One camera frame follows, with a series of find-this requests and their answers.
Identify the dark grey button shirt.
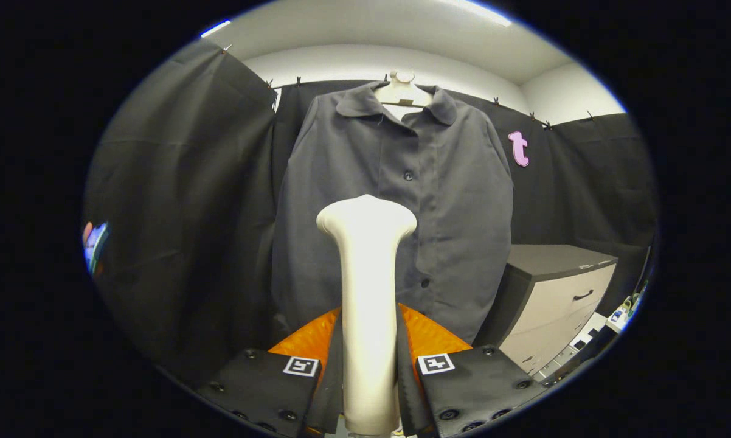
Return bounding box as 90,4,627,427
271,81,514,344

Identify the white low cabinet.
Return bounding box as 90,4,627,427
533,311,609,381

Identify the grey cabinet with dark top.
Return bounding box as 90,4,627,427
475,244,619,375

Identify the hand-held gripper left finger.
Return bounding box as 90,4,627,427
197,305,345,438

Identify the white side table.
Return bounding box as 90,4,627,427
606,292,646,332

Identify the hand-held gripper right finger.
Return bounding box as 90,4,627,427
396,303,547,438

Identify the white mannequin torso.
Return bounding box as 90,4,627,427
375,69,434,109

